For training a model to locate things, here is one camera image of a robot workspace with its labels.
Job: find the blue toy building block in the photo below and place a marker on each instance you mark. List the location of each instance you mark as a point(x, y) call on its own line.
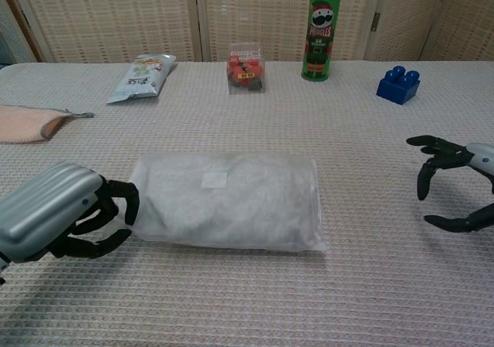
point(397, 88)

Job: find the white snack packet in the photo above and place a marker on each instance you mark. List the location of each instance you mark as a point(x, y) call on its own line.
point(141, 81)

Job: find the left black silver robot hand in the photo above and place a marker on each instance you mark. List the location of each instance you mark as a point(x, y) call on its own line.
point(42, 208)

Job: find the woven folding screen panel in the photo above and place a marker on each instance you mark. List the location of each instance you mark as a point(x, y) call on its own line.
point(270, 11)
point(405, 15)
point(471, 15)
point(112, 15)

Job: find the transparent plastic zip bag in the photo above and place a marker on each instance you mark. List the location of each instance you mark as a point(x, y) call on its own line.
point(316, 216)

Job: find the clear box of red candies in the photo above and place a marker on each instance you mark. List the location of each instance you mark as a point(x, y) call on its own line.
point(245, 73)

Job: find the green Pringles can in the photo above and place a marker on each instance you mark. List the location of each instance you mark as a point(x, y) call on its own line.
point(321, 42)

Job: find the beige woven tablecloth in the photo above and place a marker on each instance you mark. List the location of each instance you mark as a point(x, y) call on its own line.
point(247, 293)

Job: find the pink cloth with grey edge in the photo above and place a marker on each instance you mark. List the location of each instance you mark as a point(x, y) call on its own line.
point(23, 125)

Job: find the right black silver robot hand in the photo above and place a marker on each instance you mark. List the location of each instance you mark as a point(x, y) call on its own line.
point(482, 162)

